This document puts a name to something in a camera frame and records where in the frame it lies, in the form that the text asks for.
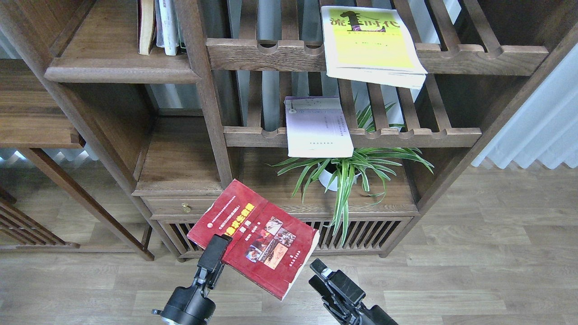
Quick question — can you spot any dark wooden bookshelf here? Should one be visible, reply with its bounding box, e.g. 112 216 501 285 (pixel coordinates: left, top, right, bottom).
1 0 577 259

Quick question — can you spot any yellow cover book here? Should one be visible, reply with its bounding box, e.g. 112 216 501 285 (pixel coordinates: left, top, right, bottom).
321 6 427 89

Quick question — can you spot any green spine upright book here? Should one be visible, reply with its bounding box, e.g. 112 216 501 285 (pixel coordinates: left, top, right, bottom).
177 27 186 54

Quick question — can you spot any tan spine upright book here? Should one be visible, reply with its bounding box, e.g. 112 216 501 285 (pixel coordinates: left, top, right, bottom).
138 0 156 56

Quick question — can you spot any red cover book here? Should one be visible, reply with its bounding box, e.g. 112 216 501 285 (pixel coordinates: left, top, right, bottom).
187 180 320 300

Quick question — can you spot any white plant pot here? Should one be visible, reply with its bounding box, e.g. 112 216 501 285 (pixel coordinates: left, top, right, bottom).
318 162 361 191

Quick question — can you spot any pale purple book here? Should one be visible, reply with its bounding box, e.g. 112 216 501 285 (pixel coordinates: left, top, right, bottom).
284 96 354 158

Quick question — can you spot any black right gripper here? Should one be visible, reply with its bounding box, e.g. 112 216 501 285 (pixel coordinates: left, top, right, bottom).
309 258 397 325

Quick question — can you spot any wooden side shelf unit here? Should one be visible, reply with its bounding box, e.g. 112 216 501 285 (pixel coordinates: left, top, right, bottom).
1 58 154 261

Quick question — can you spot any brass drawer knob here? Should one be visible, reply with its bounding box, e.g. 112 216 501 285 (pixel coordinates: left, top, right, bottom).
182 202 191 213

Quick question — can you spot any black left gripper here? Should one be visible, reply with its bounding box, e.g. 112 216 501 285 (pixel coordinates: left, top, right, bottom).
161 234 232 325

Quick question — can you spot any white curtain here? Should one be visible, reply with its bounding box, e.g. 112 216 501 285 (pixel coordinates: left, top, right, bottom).
471 46 578 169

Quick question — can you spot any green spider plant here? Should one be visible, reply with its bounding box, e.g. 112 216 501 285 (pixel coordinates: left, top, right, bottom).
270 93 434 246

